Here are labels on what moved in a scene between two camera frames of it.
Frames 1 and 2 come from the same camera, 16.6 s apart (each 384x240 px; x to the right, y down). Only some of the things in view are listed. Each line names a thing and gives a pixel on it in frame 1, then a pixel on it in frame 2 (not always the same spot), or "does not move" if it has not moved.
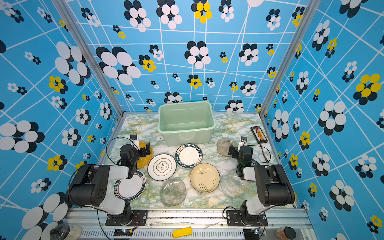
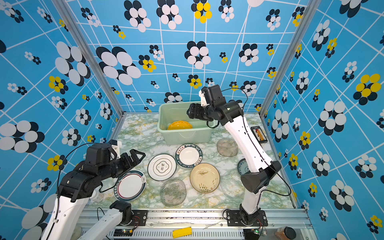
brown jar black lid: x=285 y=233 does not move
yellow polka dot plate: x=142 y=161 → x=179 y=124
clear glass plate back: x=223 y=146 does not move
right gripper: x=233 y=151 → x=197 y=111
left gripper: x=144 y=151 → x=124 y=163
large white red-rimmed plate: x=131 y=188 does not move
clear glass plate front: x=173 y=192 does not move
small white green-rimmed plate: x=161 y=167 does not move
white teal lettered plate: x=188 y=155 does not move
